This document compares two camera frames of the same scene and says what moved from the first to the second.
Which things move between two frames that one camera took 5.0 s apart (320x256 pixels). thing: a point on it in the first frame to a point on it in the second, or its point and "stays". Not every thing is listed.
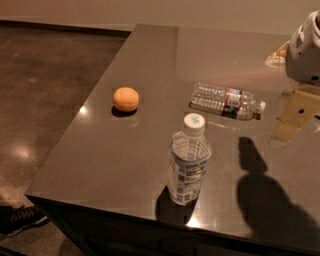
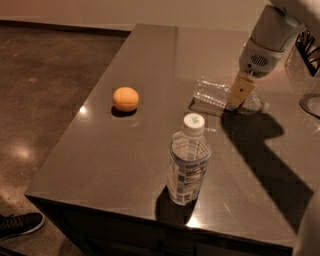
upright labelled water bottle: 189,154 stays
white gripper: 305,55 to 259,61
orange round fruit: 125,99 stays
